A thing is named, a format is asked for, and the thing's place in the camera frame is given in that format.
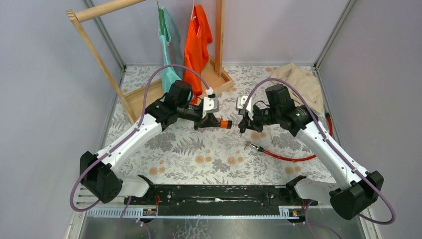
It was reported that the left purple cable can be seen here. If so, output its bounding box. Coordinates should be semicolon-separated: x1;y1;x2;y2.
69;64;211;213

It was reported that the wooden clothes rack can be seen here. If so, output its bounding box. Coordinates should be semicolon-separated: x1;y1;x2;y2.
65;0;235;125

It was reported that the beige crumpled cloth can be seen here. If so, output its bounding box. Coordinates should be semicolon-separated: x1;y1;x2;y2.
270;63;324;115

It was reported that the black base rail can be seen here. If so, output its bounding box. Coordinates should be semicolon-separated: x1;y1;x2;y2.
124;184;307;217

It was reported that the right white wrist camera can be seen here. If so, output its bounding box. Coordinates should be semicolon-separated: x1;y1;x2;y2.
236;96;253;120

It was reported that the orange black padlock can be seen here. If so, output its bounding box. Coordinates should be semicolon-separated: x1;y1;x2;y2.
219;120;232;129

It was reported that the orange shirt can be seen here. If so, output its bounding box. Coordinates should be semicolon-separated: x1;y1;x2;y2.
183;4;213;104

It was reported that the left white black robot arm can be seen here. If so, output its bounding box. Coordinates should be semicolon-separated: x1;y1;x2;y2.
80;81;220;205

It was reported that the red cable lock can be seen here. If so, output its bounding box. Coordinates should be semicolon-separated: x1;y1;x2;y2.
244;112;333;163

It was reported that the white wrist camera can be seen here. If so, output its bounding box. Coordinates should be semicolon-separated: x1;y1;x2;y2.
202;88;219;118
236;96;253;120

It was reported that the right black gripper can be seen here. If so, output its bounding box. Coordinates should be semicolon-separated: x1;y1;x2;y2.
239;105;280;133

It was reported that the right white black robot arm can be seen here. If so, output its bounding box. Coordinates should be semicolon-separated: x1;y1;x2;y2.
236;85;384;220

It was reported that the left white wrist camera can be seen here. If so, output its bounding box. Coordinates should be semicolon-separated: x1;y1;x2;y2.
202;88;219;118

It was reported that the green clothes hanger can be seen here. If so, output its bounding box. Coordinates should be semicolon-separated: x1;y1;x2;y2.
156;1;165;35

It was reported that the white pink clothes hanger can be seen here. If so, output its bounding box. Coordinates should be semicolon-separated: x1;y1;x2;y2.
190;0;201;35

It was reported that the teal shirt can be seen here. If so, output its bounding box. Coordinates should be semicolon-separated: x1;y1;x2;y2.
158;6;184;93

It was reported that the floral patterned mat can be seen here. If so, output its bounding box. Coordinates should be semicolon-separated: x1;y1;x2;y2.
105;66;335;185

